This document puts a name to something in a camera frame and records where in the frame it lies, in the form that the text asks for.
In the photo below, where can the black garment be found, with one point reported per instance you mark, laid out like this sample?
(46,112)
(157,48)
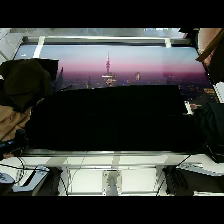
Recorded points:
(113,120)

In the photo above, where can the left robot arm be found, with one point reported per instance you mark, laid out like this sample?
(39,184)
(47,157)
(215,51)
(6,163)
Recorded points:
(16,140)

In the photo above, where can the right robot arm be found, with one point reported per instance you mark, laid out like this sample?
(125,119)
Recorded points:
(213,128)

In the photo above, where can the brown clothes hanger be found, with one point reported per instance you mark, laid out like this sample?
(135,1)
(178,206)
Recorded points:
(210,48)

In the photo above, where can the dark olive garment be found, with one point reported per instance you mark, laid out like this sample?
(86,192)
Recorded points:
(23,80)

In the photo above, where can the tan garment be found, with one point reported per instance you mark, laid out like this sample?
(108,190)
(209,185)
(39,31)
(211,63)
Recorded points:
(11,121)

